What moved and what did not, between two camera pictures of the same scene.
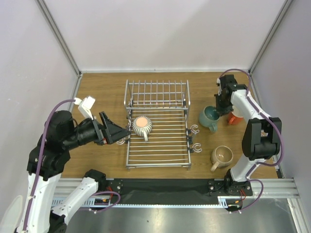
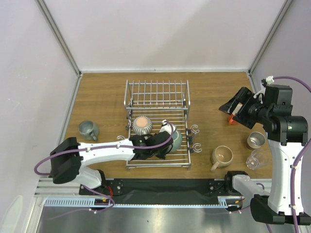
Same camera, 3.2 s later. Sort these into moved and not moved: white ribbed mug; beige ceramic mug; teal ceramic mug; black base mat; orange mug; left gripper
Moved: teal ceramic mug; left gripper
Not moved: white ribbed mug; orange mug; beige ceramic mug; black base mat
